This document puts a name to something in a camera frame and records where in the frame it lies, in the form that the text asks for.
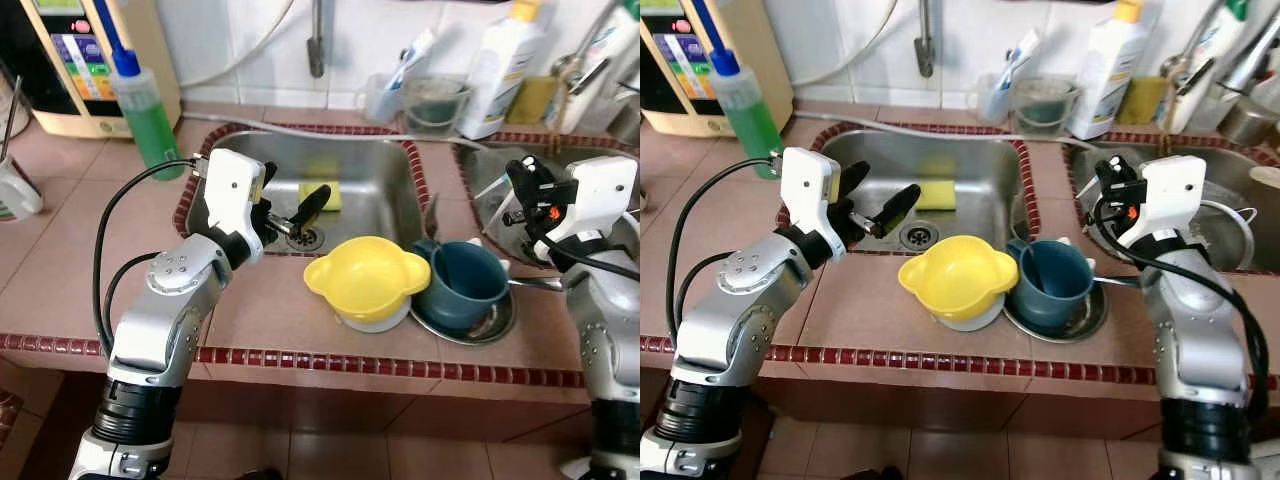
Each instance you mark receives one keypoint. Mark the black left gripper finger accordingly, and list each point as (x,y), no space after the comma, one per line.
(855,187)
(312,206)
(897,210)

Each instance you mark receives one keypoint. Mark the yellow plastic bowl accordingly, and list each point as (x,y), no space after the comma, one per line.
(958,275)
(365,275)

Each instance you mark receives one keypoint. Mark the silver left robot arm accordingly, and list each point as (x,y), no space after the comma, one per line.
(165,300)
(750,320)

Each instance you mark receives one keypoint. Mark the bright yellow flat sponge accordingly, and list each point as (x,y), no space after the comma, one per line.
(337,197)
(938,195)

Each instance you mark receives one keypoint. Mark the steel sink basin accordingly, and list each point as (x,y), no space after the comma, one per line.
(980,190)
(370,190)
(480,215)
(1080,215)

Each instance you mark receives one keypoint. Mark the steel spoon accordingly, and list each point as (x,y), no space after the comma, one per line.
(535,284)
(1118,283)

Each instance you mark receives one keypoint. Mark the thick mustard yellow sponge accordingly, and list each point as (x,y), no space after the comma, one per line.
(532,100)
(1140,100)

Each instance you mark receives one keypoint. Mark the blue plastic cup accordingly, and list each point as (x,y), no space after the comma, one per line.
(462,285)
(1052,285)

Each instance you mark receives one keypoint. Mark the green dish soap bottle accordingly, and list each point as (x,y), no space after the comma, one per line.
(150,130)
(755,130)

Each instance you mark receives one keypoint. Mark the steel pot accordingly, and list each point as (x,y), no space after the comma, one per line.
(1235,235)

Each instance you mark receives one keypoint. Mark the clear tub with green scourer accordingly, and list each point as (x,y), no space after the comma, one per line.
(1047,105)
(437,105)

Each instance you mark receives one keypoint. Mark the chrome faucet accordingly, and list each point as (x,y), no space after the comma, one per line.
(1190,80)
(580,80)

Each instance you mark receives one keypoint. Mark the white detergent bottle yellow cap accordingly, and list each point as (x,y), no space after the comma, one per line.
(1105,70)
(500,70)

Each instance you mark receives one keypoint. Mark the white bowl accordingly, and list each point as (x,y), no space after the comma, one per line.
(968,324)
(375,324)

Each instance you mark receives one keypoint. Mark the pale spatula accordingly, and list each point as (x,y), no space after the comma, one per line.
(1265,177)

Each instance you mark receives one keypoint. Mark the steel cup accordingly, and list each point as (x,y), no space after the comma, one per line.
(1250,120)

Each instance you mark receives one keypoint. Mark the cream water dispenser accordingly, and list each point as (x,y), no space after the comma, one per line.
(160,40)
(770,40)

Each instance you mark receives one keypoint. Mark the white toothpaste tube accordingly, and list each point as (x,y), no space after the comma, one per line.
(412,60)
(1018,60)

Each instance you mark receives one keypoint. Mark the white printed mug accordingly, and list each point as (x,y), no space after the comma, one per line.
(18,190)

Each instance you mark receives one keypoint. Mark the steel wall pipe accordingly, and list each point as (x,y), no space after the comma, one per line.
(316,40)
(925,40)

